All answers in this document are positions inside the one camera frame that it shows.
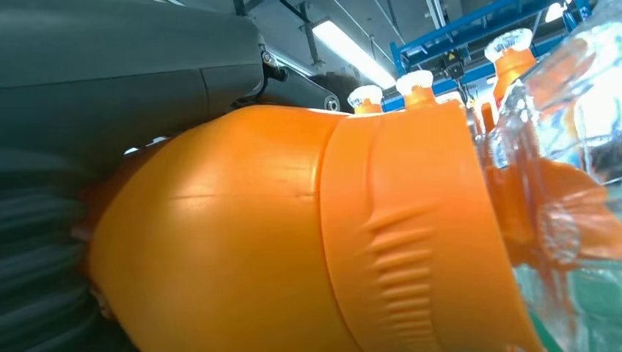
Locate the orange plastic bottle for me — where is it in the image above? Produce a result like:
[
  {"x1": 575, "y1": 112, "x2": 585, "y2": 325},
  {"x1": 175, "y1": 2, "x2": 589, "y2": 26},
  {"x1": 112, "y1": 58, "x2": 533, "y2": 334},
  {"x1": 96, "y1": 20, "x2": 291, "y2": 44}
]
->
[
  {"x1": 395, "y1": 70, "x2": 439, "y2": 110},
  {"x1": 73, "y1": 0, "x2": 622, "y2": 352},
  {"x1": 480, "y1": 28, "x2": 538, "y2": 132},
  {"x1": 346, "y1": 84, "x2": 385, "y2": 116}
]

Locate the ceiling strip light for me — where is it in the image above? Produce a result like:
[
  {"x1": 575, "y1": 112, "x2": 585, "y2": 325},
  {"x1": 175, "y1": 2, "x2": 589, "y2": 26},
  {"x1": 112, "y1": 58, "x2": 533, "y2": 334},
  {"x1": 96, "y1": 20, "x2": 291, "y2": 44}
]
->
[{"x1": 310, "y1": 19, "x2": 397, "y2": 91}]

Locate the blue metal rack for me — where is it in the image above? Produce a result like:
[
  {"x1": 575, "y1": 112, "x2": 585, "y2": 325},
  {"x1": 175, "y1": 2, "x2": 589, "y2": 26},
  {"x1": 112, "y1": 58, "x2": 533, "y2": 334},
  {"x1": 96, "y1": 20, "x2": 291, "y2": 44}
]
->
[{"x1": 388, "y1": 0, "x2": 596, "y2": 113}]

